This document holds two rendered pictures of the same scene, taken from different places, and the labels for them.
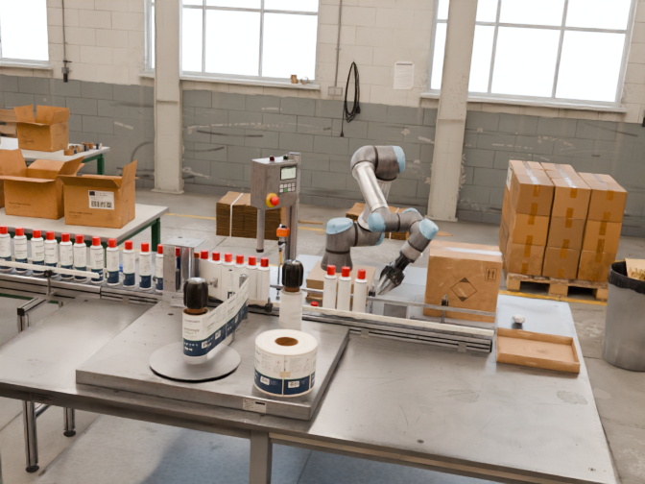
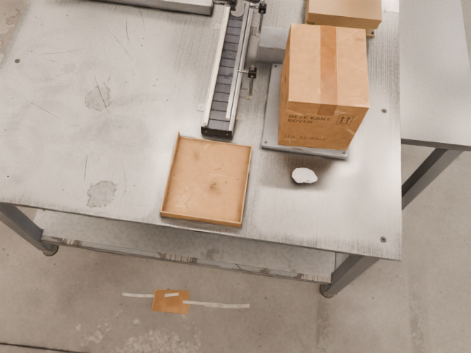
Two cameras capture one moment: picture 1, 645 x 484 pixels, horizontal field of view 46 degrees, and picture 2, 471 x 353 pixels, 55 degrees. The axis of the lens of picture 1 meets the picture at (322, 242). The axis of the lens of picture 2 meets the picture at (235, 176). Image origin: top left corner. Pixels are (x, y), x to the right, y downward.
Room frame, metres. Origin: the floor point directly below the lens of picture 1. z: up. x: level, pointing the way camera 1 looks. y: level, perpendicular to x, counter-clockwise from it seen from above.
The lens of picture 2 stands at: (2.72, -1.49, 2.23)
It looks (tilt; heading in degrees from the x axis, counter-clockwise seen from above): 65 degrees down; 83
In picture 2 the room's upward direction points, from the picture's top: 4 degrees clockwise
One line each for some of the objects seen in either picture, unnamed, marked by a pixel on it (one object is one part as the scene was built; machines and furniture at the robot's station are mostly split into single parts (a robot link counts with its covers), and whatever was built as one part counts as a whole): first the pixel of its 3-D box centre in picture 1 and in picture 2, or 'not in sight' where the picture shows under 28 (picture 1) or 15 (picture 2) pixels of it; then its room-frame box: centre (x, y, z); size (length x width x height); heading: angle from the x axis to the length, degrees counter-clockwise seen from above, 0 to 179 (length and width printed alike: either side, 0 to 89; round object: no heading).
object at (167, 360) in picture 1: (195, 360); not in sight; (2.36, 0.41, 0.89); 0.31 x 0.31 x 0.01
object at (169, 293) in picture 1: (184, 272); not in sight; (2.91, 0.55, 1.01); 0.14 x 0.13 x 0.26; 78
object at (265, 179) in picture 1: (274, 182); not in sight; (3.02, 0.21, 1.38); 0.17 x 0.10 x 0.19; 134
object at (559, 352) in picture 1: (536, 349); (208, 177); (2.72, -0.86, 0.85); 0.30 x 0.26 x 0.04; 78
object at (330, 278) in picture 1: (329, 290); not in sight; (2.88, -0.04, 0.98); 0.05 x 0.05 x 0.20
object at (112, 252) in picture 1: (112, 261); not in sight; (3.07, 0.89, 0.98); 0.05 x 0.05 x 0.20
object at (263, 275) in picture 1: (263, 281); not in sight; (2.94, 0.23, 0.98); 0.05 x 0.05 x 0.20
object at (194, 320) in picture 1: (195, 319); not in sight; (2.36, 0.41, 1.04); 0.09 x 0.09 x 0.29
